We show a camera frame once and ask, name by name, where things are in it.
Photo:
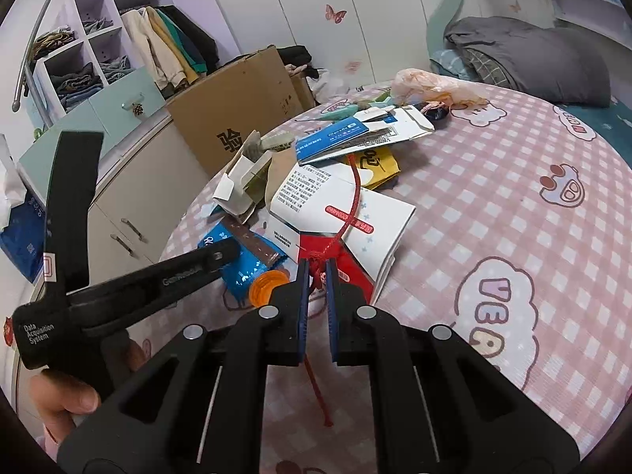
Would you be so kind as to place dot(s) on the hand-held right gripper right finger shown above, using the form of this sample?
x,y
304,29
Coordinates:
x,y
332,306

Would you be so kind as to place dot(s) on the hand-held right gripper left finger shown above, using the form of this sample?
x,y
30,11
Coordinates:
x,y
302,306

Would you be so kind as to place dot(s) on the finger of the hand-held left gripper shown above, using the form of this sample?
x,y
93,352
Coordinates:
x,y
168,276

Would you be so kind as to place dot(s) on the blue snack packet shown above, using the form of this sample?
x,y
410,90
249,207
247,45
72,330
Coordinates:
x,y
242,276

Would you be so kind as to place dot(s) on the yellow paper bag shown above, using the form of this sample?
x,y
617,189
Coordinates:
x,y
385,163

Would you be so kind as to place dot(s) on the person's left hand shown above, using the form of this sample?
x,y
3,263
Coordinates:
x,y
59,397

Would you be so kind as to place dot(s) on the orange bottle cap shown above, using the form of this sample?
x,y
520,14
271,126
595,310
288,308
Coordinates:
x,y
264,289

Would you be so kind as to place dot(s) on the blue bag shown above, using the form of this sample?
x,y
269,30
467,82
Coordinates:
x,y
22,237

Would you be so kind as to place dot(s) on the white low cabinet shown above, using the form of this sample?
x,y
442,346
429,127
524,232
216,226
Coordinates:
x,y
148,182

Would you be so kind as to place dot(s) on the white and red flattened carton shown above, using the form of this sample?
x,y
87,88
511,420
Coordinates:
x,y
316,192

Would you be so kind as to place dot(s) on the small white open carton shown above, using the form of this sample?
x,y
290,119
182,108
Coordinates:
x,y
242,177

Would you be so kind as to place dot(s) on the light teal drawer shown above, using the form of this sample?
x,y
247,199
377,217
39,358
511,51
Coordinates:
x,y
113,103

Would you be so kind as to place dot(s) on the blue and white flattened box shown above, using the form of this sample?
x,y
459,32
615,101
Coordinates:
x,y
335,133

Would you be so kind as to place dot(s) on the large brown cardboard box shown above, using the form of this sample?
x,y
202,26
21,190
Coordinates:
x,y
232,103

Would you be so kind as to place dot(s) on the olive striped clothes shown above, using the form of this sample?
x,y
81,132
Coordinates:
x,y
52,42

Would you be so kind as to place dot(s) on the teal long wrapper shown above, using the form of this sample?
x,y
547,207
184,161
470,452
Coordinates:
x,y
345,110

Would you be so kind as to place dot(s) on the lilac open shelf unit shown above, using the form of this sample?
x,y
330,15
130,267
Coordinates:
x,y
94,34

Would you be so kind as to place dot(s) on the cream jacket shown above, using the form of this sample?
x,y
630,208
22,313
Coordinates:
x,y
143,44

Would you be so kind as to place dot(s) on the yellow garment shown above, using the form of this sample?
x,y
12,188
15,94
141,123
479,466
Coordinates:
x,y
173,54

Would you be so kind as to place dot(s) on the white plastic bag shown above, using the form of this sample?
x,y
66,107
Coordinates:
x,y
328,86

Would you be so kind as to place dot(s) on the colourful cartoon snack packet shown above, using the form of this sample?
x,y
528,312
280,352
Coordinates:
x,y
435,110

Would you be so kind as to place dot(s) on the teal green garment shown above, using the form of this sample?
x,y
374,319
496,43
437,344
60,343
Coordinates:
x,y
183,42

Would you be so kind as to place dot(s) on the pink cloth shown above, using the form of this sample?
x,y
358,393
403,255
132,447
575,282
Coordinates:
x,y
298,70

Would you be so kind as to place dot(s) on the faded pink butterfly sticker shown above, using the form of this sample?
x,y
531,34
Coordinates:
x,y
351,66

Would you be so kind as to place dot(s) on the orange tinted plastic bag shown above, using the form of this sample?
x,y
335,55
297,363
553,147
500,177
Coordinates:
x,y
419,81

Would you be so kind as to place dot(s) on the black coat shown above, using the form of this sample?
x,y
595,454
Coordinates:
x,y
197,34

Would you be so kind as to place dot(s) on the black cloth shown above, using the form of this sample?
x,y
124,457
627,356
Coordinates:
x,y
295,54

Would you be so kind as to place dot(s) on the teal plaid pillow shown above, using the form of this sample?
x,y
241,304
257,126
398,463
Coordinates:
x,y
447,61

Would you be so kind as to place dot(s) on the white wardrobe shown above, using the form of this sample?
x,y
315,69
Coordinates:
x,y
306,5

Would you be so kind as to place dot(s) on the teal curved headboard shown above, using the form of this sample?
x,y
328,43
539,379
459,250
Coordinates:
x,y
444,5

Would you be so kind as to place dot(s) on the grey quilt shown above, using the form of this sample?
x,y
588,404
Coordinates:
x,y
543,59

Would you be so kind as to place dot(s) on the teal bedsheet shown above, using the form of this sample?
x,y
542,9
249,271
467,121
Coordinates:
x,y
607,123

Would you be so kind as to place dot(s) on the grey metal rail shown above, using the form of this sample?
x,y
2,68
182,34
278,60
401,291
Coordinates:
x,y
37,24

